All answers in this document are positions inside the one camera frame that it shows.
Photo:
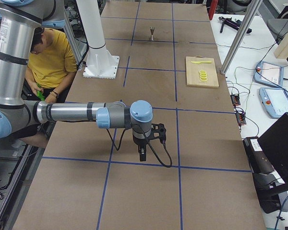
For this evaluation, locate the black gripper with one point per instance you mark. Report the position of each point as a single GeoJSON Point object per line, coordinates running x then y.
{"type": "Point", "coordinates": [139, 143]}

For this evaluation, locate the steel jigger measuring cup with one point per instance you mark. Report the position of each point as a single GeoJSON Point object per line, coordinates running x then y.
{"type": "Point", "coordinates": [152, 33]}

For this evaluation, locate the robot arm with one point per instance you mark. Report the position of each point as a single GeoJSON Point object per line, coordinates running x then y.
{"type": "Point", "coordinates": [19, 20]}

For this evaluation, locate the wooden cutting board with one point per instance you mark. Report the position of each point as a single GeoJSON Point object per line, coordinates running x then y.
{"type": "Point", "coordinates": [192, 72]}

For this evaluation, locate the yellow plastic knife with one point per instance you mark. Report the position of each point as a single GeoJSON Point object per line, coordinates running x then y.
{"type": "Point", "coordinates": [201, 62]}

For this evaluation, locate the black box with label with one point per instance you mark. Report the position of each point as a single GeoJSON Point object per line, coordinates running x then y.
{"type": "Point", "coordinates": [257, 159]}

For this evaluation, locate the person in yellow shirt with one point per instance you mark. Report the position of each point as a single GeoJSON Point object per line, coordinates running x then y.
{"type": "Point", "coordinates": [51, 67]}

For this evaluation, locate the black monitor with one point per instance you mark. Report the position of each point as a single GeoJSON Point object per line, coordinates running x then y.
{"type": "Point", "coordinates": [274, 144]}

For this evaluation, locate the near blue teach pendant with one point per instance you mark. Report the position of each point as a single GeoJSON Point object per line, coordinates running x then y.
{"type": "Point", "coordinates": [275, 101]}

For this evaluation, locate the blue teach pendant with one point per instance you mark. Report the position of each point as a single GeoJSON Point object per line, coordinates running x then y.
{"type": "Point", "coordinates": [269, 74]}
{"type": "Point", "coordinates": [275, 101]}

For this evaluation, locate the far blue teach pendant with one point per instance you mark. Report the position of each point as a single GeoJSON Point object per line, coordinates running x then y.
{"type": "Point", "coordinates": [269, 74]}

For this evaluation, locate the black handheld controller tool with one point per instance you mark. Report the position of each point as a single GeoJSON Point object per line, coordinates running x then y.
{"type": "Point", "coordinates": [229, 22]}

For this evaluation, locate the grey office chair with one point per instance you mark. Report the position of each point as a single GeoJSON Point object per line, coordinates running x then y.
{"type": "Point", "coordinates": [279, 26]}

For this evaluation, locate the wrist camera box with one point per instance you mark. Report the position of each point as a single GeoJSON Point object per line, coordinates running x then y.
{"type": "Point", "coordinates": [158, 131]}

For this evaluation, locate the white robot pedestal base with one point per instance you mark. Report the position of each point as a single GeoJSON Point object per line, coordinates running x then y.
{"type": "Point", "coordinates": [99, 63]}

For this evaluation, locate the aluminium frame post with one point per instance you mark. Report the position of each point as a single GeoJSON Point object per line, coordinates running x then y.
{"type": "Point", "coordinates": [250, 14]}

